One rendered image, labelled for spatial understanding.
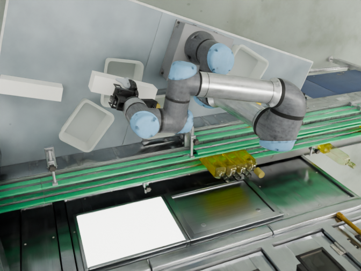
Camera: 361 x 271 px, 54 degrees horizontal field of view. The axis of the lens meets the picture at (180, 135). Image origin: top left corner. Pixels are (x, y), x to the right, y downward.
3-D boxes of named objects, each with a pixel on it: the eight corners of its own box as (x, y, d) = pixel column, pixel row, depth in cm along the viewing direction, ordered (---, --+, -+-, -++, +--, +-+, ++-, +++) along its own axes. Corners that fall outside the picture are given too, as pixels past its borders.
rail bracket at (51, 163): (46, 165, 166) (50, 192, 147) (40, 133, 158) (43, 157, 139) (57, 163, 167) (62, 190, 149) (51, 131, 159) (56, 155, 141)
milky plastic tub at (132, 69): (96, 100, 166) (100, 107, 159) (101, 52, 157) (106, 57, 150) (132, 102, 173) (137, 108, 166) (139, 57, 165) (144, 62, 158)
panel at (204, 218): (73, 219, 161) (85, 276, 133) (72, 214, 160) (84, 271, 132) (245, 179, 192) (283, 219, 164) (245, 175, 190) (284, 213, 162)
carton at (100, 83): (92, 70, 128) (95, 75, 123) (152, 84, 139) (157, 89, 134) (88, 86, 130) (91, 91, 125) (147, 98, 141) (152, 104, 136)
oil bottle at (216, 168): (198, 159, 186) (216, 181, 169) (198, 149, 183) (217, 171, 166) (207, 157, 188) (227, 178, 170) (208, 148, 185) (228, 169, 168)
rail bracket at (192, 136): (183, 150, 179) (193, 163, 169) (183, 120, 172) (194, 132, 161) (188, 149, 180) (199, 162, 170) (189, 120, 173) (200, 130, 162)
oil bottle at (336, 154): (316, 149, 218) (349, 171, 197) (318, 142, 216) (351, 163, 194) (324, 147, 220) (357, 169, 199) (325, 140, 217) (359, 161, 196)
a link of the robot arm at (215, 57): (224, 40, 153) (240, 48, 142) (217, 71, 159) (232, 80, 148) (200, 37, 148) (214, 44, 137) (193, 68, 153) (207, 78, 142)
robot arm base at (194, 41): (188, 27, 155) (198, 32, 147) (218, 33, 161) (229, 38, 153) (180, 61, 161) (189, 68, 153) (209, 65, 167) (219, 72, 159)
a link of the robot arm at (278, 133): (215, 67, 158) (312, 116, 118) (207, 98, 164) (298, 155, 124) (193, 66, 151) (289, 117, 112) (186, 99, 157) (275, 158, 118)
